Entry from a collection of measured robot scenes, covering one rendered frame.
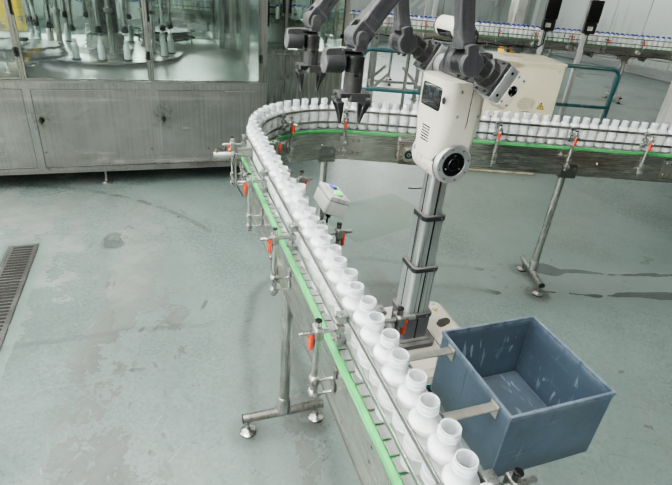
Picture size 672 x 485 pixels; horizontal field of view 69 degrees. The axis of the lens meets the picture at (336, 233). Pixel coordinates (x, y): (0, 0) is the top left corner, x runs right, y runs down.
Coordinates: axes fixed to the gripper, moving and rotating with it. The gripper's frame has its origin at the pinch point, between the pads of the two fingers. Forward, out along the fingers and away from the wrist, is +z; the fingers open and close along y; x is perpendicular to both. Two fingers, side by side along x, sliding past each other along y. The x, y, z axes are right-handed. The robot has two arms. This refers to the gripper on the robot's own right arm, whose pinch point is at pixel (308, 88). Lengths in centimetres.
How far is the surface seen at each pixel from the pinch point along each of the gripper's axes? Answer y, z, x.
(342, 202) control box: -2.5, 30.4, 39.6
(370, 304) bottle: 16, 24, 106
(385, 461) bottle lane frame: 21, 41, 132
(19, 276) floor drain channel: 143, 142, -114
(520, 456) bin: -21, 61, 126
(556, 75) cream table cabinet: -328, 30, -220
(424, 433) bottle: 18, 29, 136
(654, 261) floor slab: -305, 137, -38
